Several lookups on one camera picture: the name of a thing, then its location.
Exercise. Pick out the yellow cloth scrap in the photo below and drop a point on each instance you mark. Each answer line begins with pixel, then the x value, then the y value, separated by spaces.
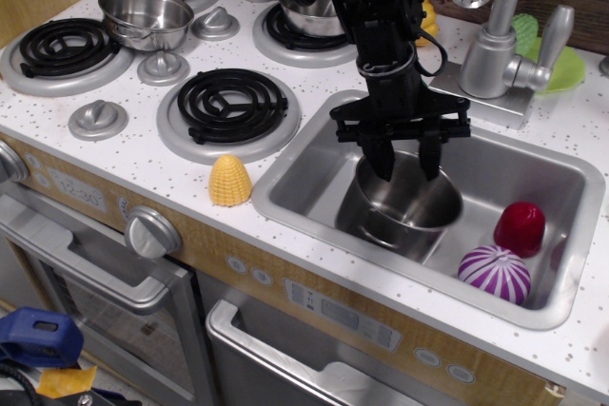
pixel 58 382

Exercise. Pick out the steel saucepan with handle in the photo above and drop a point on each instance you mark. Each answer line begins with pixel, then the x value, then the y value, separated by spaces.
pixel 318 19

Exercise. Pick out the red toy vegetable half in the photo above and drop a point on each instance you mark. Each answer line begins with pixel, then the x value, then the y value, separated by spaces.
pixel 521 228

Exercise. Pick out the back right black burner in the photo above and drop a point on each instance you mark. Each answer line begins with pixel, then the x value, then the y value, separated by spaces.
pixel 281 43

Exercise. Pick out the purple striped toy onion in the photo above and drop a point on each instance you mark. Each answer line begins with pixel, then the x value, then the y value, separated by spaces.
pixel 497 271

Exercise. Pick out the front centre black burner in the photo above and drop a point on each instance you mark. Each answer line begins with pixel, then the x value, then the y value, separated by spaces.
pixel 232 111

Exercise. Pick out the silver toy faucet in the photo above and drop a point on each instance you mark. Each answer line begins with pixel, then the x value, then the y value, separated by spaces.
pixel 499 82

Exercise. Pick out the silver stove knob middle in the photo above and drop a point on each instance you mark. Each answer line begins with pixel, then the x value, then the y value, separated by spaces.
pixel 163 68

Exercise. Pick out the yellow toy corn piece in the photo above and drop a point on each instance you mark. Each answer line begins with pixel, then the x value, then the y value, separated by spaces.
pixel 229 183

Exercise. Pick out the silver stove knob front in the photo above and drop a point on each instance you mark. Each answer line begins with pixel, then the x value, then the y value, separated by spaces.
pixel 97 121

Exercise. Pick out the silver stove knob upper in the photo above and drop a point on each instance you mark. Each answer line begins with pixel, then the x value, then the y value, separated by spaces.
pixel 217 25

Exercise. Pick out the green toy plate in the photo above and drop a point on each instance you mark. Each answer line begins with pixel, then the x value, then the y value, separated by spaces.
pixel 568 72

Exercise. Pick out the silver oven dial left edge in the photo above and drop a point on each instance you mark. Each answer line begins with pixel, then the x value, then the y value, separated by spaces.
pixel 13 168

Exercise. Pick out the silver stove knob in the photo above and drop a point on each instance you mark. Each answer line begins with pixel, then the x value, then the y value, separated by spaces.
pixel 97 121
pixel 217 25
pixel 163 68

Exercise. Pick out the toy dishwasher door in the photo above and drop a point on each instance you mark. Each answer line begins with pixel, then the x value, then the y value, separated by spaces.
pixel 266 357

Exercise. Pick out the toy oven door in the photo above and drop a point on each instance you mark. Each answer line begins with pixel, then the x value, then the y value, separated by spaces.
pixel 139 317

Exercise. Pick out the steel bowl pot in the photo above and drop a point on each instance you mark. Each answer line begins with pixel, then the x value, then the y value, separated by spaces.
pixel 147 25

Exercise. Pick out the green toy corn piece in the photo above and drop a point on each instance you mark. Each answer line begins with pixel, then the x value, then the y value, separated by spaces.
pixel 526 27

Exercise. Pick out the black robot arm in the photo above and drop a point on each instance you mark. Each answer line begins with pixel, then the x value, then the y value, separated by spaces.
pixel 384 32

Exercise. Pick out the silver oven dial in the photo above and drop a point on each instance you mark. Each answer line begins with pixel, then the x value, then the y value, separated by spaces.
pixel 150 235

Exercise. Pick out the yellow toy bell pepper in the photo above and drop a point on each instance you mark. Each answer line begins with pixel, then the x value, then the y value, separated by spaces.
pixel 429 22

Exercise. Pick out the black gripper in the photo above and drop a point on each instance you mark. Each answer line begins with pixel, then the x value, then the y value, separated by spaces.
pixel 400 106

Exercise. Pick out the front left black burner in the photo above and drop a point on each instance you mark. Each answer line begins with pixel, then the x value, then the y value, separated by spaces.
pixel 64 57

